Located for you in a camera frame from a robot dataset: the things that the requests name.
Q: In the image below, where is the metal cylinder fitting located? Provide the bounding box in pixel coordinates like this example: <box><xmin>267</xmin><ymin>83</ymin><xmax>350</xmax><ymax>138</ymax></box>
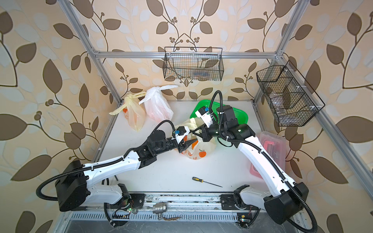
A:
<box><xmin>152</xmin><ymin>202</ymin><xmax>167</xmax><ymax>215</ymax></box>

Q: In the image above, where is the yellow plastic bag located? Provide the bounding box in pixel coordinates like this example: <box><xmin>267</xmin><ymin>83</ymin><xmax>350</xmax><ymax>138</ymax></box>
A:
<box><xmin>180</xmin><ymin>118</ymin><xmax>217</xmax><ymax>160</ymax></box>
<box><xmin>109</xmin><ymin>91</ymin><xmax>146</xmax><ymax>132</ymax></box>

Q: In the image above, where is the right wire basket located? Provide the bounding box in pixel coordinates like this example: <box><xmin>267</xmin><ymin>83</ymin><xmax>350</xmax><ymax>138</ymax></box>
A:
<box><xmin>256</xmin><ymin>61</ymin><xmax>325</xmax><ymax>127</ymax></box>

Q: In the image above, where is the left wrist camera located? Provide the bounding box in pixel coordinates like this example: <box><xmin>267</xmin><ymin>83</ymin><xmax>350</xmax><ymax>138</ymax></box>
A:
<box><xmin>173</xmin><ymin>126</ymin><xmax>190</xmax><ymax>144</ymax></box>

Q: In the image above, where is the white plastic bag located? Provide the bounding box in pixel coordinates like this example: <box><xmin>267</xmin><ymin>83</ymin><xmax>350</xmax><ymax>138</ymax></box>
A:
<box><xmin>139</xmin><ymin>85</ymin><xmax>178</xmax><ymax>123</ymax></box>

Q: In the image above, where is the back wire basket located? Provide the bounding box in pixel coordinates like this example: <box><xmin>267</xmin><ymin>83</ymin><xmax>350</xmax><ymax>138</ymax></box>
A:
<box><xmin>162</xmin><ymin>46</ymin><xmax>224</xmax><ymax>81</ymax></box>

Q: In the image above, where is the pink plastic box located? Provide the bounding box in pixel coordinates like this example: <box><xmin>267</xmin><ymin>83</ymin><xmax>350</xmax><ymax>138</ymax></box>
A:
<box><xmin>257</xmin><ymin>131</ymin><xmax>288</xmax><ymax>171</ymax></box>

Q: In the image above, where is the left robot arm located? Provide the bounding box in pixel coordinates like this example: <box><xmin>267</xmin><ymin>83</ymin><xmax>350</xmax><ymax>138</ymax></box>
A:
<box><xmin>36</xmin><ymin>120</ymin><xmax>196</xmax><ymax>212</ymax></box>

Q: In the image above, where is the black handled tool on rail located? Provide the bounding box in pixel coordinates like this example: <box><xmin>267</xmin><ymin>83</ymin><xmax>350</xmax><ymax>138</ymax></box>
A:
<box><xmin>72</xmin><ymin>206</ymin><xmax>101</xmax><ymax>212</ymax></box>

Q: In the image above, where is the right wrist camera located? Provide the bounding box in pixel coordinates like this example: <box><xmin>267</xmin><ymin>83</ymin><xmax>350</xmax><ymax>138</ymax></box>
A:
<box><xmin>195</xmin><ymin>106</ymin><xmax>218</xmax><ymax>128</ymax></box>

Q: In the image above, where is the yellow black screwdriver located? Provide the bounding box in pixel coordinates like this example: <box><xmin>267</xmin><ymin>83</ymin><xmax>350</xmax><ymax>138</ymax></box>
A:
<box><xmin>192</xmin><ymin>177</ymin><xmax>222</xmax><ymax>187</ymax></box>

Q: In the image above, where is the wire basket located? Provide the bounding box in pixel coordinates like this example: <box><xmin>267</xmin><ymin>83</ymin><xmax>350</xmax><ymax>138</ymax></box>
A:
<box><xmin>256</xmin><ymin>61</ymin><xmax>325</xmax><ymax>127</ymax></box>
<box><xmin>162</xmin><ymin>46</ymin><xmax>224</xmax><ymax>81</ymax></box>

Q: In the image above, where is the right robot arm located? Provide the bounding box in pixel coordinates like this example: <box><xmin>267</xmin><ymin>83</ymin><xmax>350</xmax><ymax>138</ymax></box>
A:
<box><xmin>195</xmin><ymin>90</ymin><xmax>318</xmax><ymax>233</ymax></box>

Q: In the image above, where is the green plastic basket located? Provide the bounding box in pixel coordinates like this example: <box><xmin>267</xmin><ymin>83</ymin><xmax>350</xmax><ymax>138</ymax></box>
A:
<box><xmin>190</xmin><ymin>100</ymin><xmax>248</xmax><ymax>126</ymax></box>

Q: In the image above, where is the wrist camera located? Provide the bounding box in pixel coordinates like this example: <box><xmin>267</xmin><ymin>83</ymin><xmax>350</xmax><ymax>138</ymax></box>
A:
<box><xmin>195</xmin><ymin>106</ymin><xmax>218</xmax><ymax>128</ymax></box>
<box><xmin>173</xmin><ymin>126</ymin><xmax>190</xmax><ymax>144</ymax></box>

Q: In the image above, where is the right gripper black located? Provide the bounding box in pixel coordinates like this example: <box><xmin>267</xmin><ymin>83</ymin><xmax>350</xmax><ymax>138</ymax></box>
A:
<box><xmin>193</xmin><ymin>122</ymin><xmax>228</xmax><ymax>142</ymax></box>

